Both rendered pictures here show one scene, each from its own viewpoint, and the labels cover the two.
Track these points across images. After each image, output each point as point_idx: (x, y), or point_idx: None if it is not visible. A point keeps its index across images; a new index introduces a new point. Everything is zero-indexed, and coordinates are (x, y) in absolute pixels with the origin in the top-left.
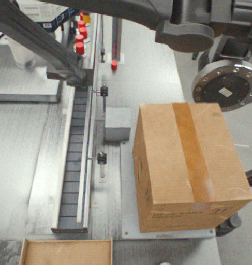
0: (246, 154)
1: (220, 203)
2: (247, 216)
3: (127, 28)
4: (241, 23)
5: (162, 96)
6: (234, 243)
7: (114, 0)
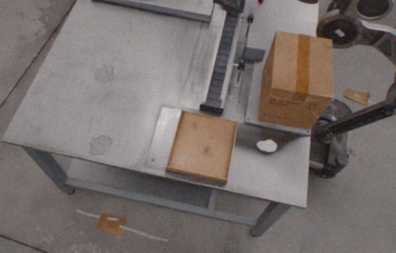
0: None
1: (311, 96)
2: (362, 171)
3: None
4: None
5: (297, 32)
6: (340, 189)
7: None
